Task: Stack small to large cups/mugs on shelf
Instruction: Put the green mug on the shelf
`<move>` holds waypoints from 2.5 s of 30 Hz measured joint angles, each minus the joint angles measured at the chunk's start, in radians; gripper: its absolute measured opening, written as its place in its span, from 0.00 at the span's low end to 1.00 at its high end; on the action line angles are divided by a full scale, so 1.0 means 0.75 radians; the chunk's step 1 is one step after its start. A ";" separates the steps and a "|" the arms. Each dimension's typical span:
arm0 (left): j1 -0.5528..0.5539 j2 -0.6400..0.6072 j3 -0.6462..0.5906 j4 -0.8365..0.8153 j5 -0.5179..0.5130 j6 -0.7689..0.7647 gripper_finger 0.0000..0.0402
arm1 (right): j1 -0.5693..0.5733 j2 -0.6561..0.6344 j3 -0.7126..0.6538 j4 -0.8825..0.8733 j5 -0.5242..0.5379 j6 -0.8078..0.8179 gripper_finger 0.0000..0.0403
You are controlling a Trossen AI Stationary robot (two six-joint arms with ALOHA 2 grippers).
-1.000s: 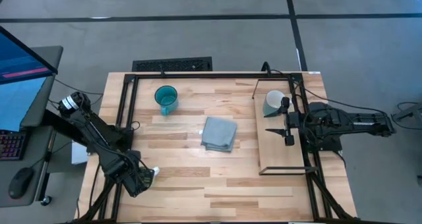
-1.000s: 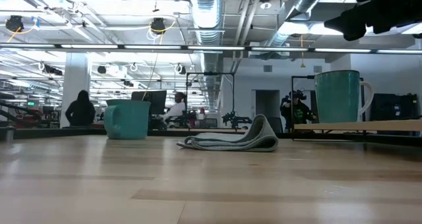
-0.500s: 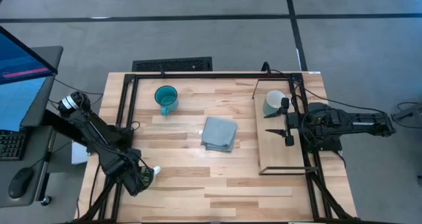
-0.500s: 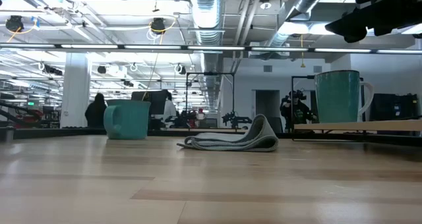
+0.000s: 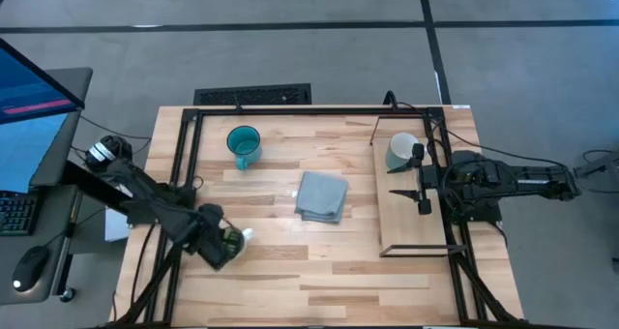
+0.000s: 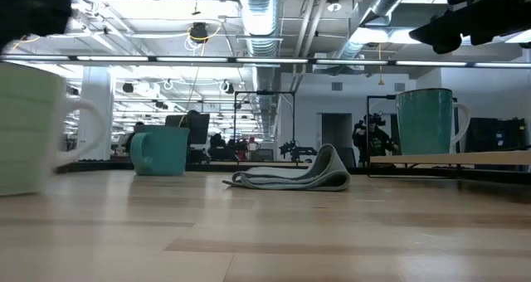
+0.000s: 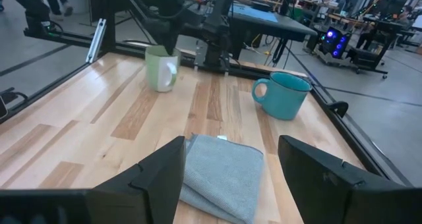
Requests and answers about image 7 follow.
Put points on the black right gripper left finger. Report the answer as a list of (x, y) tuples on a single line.
[(155, 184)]

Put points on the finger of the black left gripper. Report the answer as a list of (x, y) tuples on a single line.
[(172, 36), (155, 31)]

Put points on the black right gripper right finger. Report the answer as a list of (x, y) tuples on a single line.
[(323, 191)]

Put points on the green and white mug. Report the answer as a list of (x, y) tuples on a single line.
[(158, 72)]

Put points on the teal speckled enamel mug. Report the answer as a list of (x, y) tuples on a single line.
[(283, 99)]

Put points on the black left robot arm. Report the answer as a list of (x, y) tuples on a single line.
[(214, 26)]

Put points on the silver aluminium extrusion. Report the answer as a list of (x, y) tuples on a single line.
[(96, 41)]

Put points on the grey folded cloth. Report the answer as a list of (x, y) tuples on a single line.
[(221, 178)]

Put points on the black table clamp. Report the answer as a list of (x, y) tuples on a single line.
[(338, 108)]

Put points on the blue mat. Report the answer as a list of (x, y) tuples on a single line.
[(254, 13)]

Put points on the person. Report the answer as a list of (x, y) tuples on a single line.
[(59, 1)]

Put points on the black workbench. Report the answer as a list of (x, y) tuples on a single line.
[(273, 28)]

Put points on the black computer tower with lights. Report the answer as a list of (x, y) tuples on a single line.
[(335, 41)]

